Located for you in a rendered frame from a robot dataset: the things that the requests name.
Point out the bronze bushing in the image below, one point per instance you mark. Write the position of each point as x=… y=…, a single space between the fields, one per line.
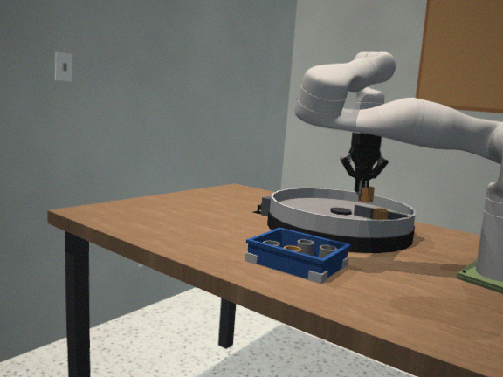
x=294 y=248
x=380 y=214
x=367 y=194

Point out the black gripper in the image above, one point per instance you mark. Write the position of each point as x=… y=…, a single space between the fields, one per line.
x=365 y=151

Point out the white metal sleeve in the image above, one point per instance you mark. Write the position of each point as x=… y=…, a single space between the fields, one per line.
x=326 y=250
x=307 y=246
x=274 y=243

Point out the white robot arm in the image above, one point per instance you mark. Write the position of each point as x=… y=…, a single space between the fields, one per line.
x=419 y=122

